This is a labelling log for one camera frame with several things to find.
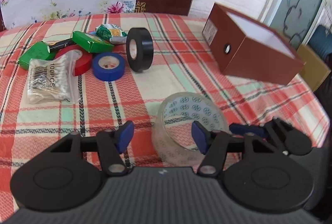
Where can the tan cardboard carton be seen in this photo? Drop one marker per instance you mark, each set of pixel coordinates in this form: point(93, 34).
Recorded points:
point(312, 68)

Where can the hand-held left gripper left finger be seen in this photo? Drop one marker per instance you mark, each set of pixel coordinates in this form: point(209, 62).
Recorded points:
point(125, 136)

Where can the plaid tablecloth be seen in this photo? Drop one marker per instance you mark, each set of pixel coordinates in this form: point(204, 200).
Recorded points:
point(181, 89)

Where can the red tape roll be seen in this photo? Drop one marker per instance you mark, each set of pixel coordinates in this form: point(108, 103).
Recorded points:
point(80, 60)

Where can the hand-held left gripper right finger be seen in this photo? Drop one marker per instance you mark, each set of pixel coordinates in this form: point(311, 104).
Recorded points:
point(200, 138)

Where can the blue tape roll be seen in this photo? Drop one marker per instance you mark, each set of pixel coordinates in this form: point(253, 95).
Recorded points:
point(109, 66)

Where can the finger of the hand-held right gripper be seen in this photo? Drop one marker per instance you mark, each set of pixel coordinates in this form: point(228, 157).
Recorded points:
point(246, 129)

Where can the black marker pen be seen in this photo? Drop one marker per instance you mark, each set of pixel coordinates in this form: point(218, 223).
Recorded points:
point(61, 45)

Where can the clear packing tape roll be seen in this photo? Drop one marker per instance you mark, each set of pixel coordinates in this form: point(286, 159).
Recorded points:
point(186, 125)

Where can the dark blue cloth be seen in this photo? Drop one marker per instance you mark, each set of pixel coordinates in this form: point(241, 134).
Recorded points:
point(321, 41)

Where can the brown open cardboard box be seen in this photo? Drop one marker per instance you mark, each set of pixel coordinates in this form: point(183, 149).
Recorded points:
point(249, 55)

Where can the green and yellow snack packet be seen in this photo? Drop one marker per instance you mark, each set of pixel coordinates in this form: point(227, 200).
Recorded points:
point(110, 32)

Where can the black electrical tape roll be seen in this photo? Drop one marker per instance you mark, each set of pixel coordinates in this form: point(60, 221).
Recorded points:
point(141, 49)

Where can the cotton swab packet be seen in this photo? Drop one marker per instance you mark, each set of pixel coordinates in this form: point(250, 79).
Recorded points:
point(49, 81)

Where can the green cardboard box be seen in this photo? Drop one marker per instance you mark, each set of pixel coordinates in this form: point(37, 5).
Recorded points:
point(90, 41)
point(35, 54)

